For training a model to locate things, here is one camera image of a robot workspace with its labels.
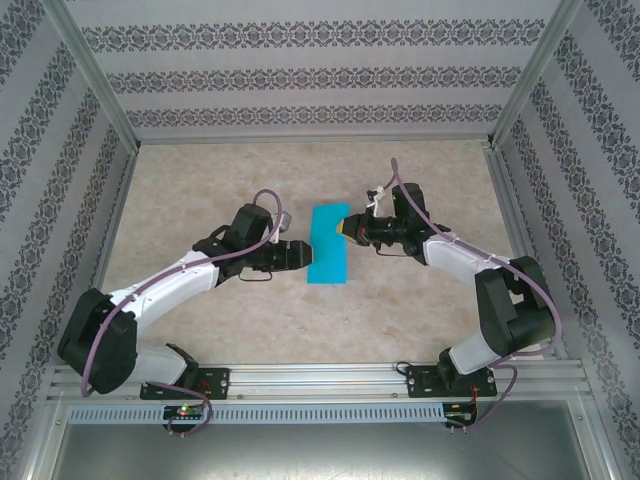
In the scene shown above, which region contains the teal cloth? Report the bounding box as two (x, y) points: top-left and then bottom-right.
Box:
(306, 203), (351, 286)

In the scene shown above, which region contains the grey metal panel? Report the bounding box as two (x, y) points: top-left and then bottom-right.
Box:
(29, 399), (619, 480)

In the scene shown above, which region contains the aluminium frame cross beam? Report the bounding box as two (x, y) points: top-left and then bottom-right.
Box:
(134, 132), (496, 147)

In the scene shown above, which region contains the grey slotted cable duct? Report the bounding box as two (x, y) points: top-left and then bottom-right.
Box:
(67, 403), (446, 424)

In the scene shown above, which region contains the aluminium frame post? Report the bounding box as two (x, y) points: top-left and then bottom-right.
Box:
(44, 0), (141, 150)
(487, 0), (586, 150)

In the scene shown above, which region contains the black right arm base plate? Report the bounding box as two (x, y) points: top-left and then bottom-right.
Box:
(405, 363), (497, 400)

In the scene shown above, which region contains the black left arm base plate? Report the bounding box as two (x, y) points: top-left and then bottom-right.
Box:
(138, 367), (232, 402)

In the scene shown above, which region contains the aluminium mounting rail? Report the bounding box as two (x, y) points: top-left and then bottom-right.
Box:
(47, 362), (586, 401)

